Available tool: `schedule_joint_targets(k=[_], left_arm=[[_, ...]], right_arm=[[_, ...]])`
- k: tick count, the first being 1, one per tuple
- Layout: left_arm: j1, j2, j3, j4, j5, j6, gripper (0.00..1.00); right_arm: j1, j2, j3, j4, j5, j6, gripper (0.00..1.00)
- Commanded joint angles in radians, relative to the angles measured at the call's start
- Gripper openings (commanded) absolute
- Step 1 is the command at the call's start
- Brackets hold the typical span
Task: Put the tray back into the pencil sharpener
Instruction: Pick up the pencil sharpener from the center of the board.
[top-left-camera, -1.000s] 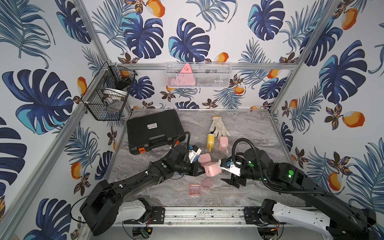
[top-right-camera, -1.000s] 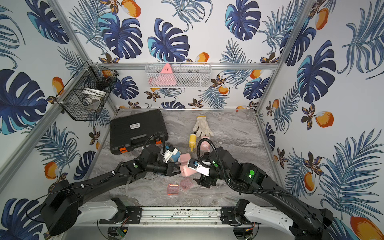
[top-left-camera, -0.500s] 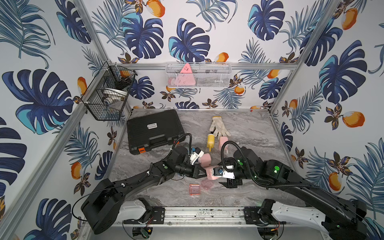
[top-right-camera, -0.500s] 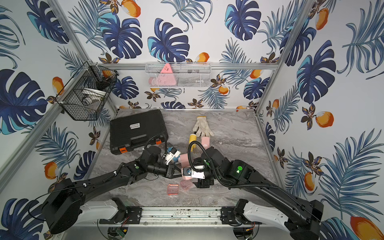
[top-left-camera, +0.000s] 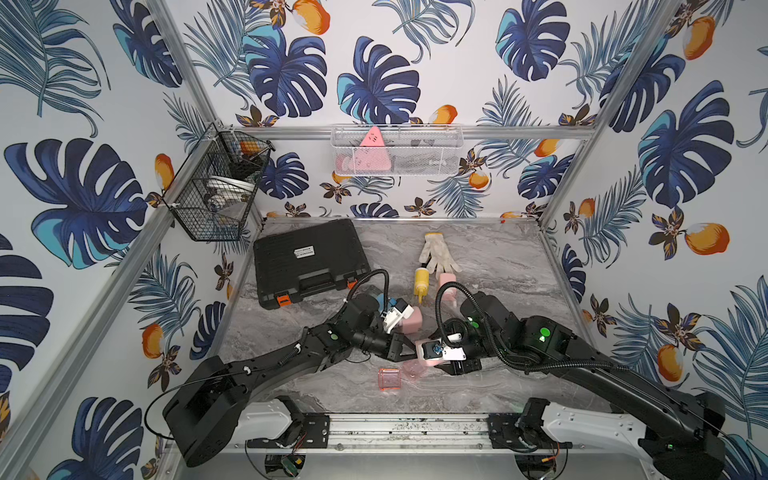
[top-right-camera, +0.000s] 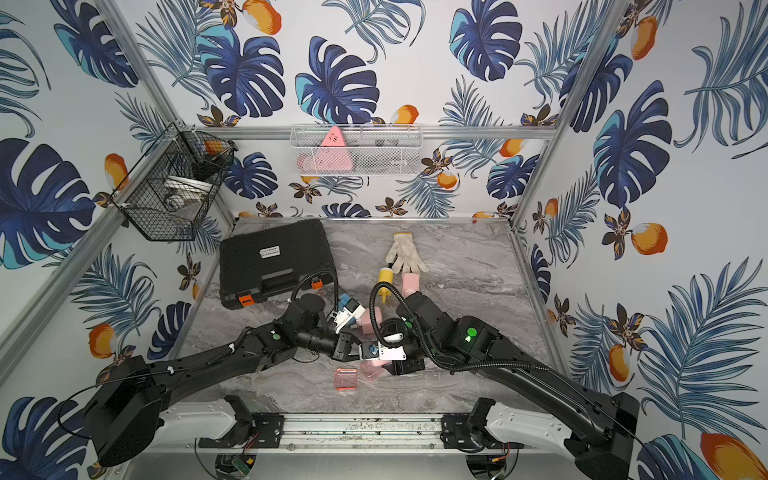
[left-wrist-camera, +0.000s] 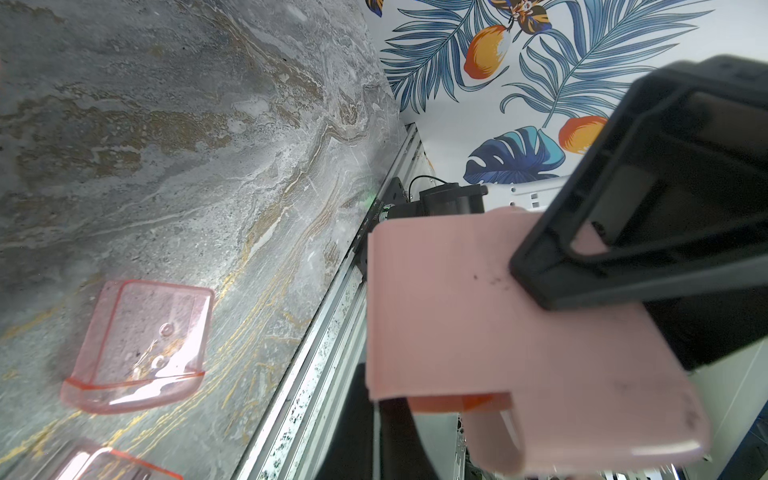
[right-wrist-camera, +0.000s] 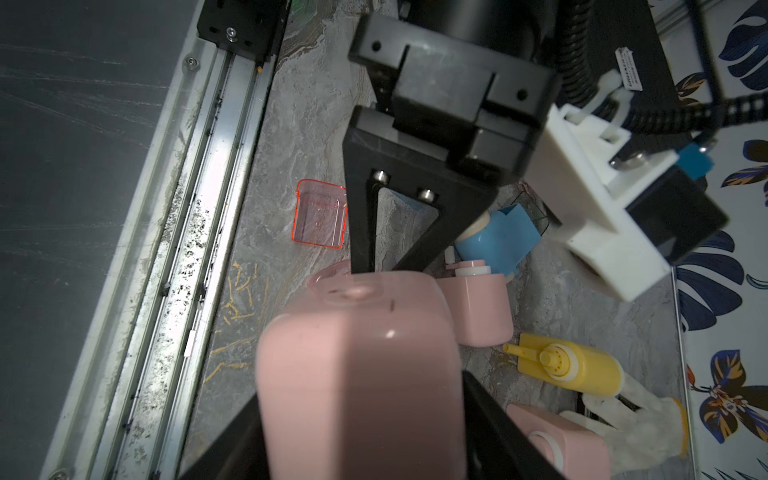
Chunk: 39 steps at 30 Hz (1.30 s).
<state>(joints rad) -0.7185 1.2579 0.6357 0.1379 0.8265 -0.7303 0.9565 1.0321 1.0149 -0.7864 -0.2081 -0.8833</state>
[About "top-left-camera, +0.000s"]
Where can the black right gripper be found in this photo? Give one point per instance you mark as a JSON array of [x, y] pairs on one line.
[[461, 367]]

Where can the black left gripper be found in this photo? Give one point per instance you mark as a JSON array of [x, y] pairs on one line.
[[394, 345]]

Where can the pink pencil sharpener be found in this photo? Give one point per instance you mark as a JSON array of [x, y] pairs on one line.
[[445, 278], [429, 352], [413, 323]]

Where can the pink clear sharpener tray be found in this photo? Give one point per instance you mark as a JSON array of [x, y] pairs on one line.
[[414, 369], [389, 379]]

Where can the yellow pencil sharpener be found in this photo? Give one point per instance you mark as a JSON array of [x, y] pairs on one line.
[[421, 283]]

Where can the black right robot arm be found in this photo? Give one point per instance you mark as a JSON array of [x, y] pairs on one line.
[[676, 433]]

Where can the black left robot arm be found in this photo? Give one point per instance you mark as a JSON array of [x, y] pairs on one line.
[[204, 412]]

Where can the blue pencil sharpener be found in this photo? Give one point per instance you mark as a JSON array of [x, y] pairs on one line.
[[380, 300]]

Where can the white knit work glove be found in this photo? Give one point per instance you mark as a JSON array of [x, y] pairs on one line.
[[436, 257]]

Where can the black plastic tool case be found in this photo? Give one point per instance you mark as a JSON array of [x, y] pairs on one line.
[[292, 266]]

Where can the pink triangular object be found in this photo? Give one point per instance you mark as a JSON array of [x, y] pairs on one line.
[[372, 155]]

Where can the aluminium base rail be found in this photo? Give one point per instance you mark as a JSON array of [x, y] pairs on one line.
[[432, 432]]

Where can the clear wall-mounted shelf bin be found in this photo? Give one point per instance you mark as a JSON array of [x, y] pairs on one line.
[[415, 150]]

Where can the black wire basket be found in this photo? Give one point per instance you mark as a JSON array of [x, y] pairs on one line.
[[212, 197]]

